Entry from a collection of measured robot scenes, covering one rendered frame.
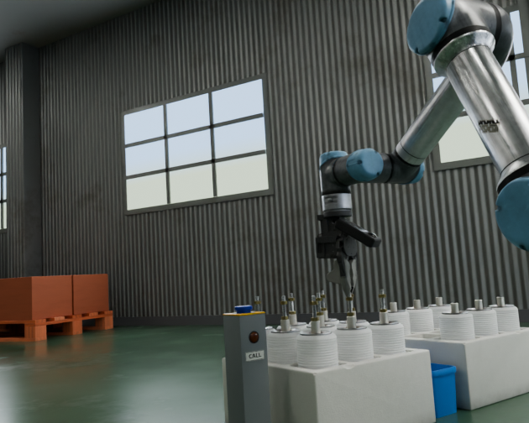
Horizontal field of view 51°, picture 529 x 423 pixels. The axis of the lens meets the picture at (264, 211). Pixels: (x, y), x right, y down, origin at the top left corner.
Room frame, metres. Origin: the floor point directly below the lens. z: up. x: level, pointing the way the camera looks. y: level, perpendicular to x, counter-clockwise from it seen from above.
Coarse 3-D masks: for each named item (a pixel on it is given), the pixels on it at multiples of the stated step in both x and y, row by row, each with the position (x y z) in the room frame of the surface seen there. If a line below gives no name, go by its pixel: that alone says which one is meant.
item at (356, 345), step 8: (368, 328) 1.39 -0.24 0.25; (344, 336) 1.37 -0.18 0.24; (352, 336) 1.36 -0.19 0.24; (360, 336) 1.36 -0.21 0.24; (368, 336) 1.38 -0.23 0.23; (344, 344) 1.37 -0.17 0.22; (352, 344) 1.36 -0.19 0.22; (360, 344) 1.36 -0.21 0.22; (368, 344) 1.37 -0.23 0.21; (344, 352) 1.37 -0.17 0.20; (352, 352) 1.36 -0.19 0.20; (360, 352) 1.36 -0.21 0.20; (368, 352) 1.37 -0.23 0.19; (344, 360) 1.37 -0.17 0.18; (352, 360) 1.36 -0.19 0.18; (360, 360) 1.36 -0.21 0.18
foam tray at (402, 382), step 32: (416, 352) 1.43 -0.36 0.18; (224, 384) 1.54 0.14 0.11; (288, 384) 1.31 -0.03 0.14; (320, 384) 1.24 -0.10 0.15; (352, 384) 1.30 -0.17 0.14; (384, 384) 1.36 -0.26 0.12; (416, 384) 1.42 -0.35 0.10; (288, 416) 1.32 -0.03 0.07; (320, 416) 1.24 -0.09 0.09; (352, 416) 1.29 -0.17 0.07; (384, 416) 1.35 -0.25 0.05; (416, 416) 1.42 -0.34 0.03
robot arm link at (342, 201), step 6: (324, 198) 1.40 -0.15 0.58; (330, 198) 1.38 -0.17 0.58; (336, 198) 1.38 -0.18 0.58; (342, 198) 1.38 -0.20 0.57; (348, 198) 1.39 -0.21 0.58; (324, 204) 1.40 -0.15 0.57; (330, 204) 1.39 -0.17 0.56; (336, 204) 1.38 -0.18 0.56; (342, 204) 1.38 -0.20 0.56; (348, 204) 1.39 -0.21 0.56; (324, 210) 1.40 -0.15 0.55; (330, 210) 1.39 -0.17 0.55; (336, 210) 1.39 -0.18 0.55; (342, 210) 1.39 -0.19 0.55; (348, 210) 1.40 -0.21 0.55
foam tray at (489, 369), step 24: (408, 336) 1.78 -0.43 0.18; (432, 336) 1.79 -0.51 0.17; (480, 336) 1.67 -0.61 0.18; (504, 336) 1.66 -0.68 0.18; (528, 336) 1.73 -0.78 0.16; (432, 360) 1.64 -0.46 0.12; (456, 360) 1.57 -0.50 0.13; (480, 360) 1.59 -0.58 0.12; (504, 360) 1.65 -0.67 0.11; (528, 360) 1.72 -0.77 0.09; (456, 384) 1.58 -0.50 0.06; (480, 384) 1.58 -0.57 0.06; (504, 384) 1.64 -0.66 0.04; (528, 384) 1.72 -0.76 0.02
